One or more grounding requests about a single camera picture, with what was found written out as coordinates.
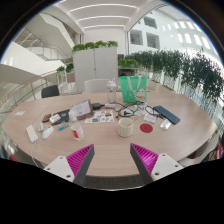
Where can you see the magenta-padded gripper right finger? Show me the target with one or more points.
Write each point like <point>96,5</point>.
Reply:
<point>148,158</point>

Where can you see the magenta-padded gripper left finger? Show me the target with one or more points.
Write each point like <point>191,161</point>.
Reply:
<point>78,160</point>

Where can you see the flat round red coaster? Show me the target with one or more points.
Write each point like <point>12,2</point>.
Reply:
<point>146,128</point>

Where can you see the small teal packet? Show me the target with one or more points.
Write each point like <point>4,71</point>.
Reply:
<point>64,126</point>

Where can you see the clear plastic packet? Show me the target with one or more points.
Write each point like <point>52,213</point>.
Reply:
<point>165,124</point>

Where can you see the white card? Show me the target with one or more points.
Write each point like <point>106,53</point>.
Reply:
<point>150,118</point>

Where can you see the white computer mouse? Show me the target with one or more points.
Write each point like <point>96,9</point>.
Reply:
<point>47,132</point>

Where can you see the black notebook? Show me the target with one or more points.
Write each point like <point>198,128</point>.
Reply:
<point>65,115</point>

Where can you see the colourful sticker sheet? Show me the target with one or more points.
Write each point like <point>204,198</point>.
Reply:
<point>99,117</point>

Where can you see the small white box pack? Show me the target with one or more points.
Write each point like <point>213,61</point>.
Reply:
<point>55,118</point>

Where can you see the small grey-white oval device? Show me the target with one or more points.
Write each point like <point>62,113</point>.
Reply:
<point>40,126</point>

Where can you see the white chair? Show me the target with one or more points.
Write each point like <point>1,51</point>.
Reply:
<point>200,156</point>
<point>96,86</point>

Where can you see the printed booklet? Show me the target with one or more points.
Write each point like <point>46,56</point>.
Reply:
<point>81,108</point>

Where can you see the black and red case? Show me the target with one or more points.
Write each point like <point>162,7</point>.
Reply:
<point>46,117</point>

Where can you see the white power strip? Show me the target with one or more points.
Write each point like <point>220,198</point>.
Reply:
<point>32,133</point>

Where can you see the small black box device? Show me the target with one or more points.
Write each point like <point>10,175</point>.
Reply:
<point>97,106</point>

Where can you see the small white charger box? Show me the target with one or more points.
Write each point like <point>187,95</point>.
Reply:
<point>110,105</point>

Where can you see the green tote bag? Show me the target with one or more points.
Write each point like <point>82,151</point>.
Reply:
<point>133,90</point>

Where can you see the black chair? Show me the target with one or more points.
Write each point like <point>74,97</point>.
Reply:
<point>50,91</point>

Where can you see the white paper slip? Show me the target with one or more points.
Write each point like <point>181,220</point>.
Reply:
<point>20,113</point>

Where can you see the tall clear drinking bottle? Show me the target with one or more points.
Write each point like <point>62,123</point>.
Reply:
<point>112,92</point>

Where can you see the small brown planter with plants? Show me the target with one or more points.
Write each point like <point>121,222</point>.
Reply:
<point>69,68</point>

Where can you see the white cabinet topped with plants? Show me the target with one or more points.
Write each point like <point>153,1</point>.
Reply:
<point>95,68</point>

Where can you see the low planter with green plants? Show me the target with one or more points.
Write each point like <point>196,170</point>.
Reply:
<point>127,63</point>

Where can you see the row of green potted trees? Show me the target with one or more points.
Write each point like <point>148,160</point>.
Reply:
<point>193,71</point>

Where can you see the ceiling light strips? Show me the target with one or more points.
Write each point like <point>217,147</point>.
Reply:
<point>103,16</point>

